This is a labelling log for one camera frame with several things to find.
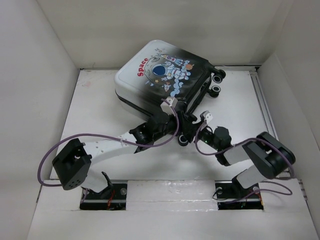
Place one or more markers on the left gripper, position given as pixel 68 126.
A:
pixel 184 124

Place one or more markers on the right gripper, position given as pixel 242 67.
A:
pixel 201 131

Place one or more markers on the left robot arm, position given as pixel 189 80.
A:
pixel 74 162

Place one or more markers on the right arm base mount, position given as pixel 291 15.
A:
pixel 231 195

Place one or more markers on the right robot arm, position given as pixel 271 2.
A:
pixel 268 156

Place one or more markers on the black kids suitcase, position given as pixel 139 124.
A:
pixel 160 70

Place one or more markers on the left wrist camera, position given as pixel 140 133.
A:
pixel 168 105

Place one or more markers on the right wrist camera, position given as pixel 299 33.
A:
pixel 206 117

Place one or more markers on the aluminium rail frame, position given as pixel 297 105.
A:
pixel 240 108

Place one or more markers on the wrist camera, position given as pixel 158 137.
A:
pixel 168 105
pixel 206 117

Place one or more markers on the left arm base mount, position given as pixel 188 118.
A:
pixel 112 198

